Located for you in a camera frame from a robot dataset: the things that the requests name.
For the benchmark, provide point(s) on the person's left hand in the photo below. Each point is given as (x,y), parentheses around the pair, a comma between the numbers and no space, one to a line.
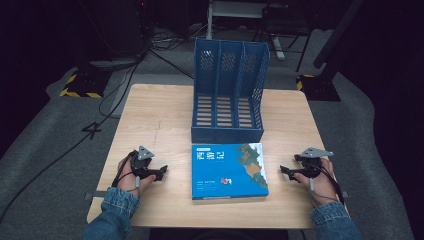
(128,178)

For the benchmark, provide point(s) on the black chair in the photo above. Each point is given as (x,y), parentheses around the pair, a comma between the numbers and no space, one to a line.
(285,23)

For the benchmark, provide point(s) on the blue plastic file rack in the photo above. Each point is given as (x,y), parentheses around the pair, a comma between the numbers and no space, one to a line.
(228,96)

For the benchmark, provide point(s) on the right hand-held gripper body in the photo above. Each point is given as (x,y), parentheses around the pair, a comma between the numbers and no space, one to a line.
(310,160)

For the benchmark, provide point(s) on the white metal table frame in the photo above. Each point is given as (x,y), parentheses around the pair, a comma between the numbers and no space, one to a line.
(243,20)

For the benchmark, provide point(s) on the person's right hand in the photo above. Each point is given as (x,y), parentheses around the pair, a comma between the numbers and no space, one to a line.
(320,186)

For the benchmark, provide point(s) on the dark diagonal stand pole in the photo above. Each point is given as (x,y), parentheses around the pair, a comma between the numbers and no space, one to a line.
(336,33)

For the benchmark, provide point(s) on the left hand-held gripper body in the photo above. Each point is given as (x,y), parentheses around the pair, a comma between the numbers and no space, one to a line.
(140,160)

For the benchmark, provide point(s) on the black yellow striped stand base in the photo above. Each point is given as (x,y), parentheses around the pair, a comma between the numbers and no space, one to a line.
(316,87)
(81,85)

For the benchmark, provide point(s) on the blue book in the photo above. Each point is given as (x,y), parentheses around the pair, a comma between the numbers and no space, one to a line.
(226,173)

